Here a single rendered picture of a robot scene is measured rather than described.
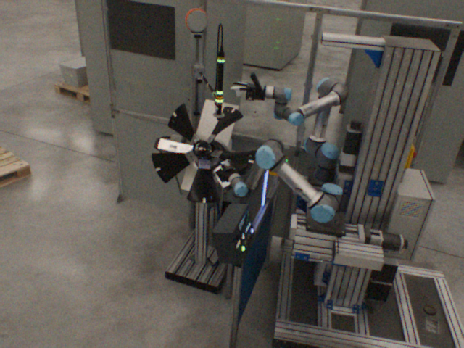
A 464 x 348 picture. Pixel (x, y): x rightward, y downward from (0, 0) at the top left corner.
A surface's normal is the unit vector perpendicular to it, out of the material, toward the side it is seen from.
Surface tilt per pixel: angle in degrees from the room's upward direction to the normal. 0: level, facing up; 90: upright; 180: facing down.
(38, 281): 0
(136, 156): 90
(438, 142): 90
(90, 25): 90
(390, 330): 0
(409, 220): 90
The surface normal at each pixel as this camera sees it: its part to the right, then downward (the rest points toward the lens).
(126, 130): -0.33, 0.47
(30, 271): 0.06, -0.86
